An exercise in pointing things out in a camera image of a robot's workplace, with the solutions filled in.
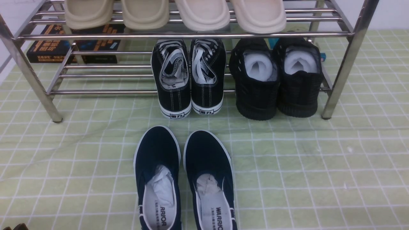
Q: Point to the black knit sneaker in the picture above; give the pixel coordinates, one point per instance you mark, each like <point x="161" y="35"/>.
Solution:
<point x="257" y="78"/>
<point x="301" y="76"/>

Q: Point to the silver metal shoe rack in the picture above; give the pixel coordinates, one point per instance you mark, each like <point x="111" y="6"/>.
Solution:
<point x="47" y="22"/>

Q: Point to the navy slip-on shoe right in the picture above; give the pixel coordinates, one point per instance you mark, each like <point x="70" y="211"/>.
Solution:
<point x="210" y="175"/>

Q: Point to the navy slip-on shoe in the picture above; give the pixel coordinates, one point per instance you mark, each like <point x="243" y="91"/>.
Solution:
<point x="156" y="165"/>
<point x="210" y="175"/>

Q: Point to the black canvas sneaker right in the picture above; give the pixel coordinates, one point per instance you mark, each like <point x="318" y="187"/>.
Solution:
<point x="208" y="65"/>

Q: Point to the black canvas sneaker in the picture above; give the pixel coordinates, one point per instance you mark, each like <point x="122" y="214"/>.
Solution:
<point x="170" y="68"/>
<point x="208" y="65"/>

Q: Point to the navy slip-on shoe left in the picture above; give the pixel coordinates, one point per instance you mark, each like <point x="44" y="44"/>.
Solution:
<point x="156" y="165"/>

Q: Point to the black canvas sneaker left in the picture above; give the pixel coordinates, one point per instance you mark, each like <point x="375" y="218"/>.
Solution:
<point x="170" y="68"/>

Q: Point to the cream slipper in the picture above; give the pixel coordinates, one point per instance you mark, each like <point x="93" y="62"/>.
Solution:
<point x="260" y="17"/>
<point x="204" y="15"/>

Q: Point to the teal beige book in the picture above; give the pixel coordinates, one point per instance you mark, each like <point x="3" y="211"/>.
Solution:
<point x="272" y="42"/>

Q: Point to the cream slipper far right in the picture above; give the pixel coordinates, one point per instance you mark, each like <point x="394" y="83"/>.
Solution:
<point x="260" y="17"/>

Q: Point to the beige slipper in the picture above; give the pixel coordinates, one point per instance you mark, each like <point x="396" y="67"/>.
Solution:
<point x="85" y="14"/>
<point x="145" y="14"/>

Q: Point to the green grid tablecloth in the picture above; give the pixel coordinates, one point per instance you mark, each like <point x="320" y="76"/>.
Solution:
<point x="348" y="172"/>

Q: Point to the beige slipper far left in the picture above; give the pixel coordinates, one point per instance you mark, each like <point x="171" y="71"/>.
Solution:
<point x="85" y="14"/>

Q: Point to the black orange book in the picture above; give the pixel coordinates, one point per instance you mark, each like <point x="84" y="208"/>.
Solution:
<point x="54" y="51"/>

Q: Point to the dark object bottom left corner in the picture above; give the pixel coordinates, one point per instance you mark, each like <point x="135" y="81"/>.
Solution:
<point x="21" y="226"/>

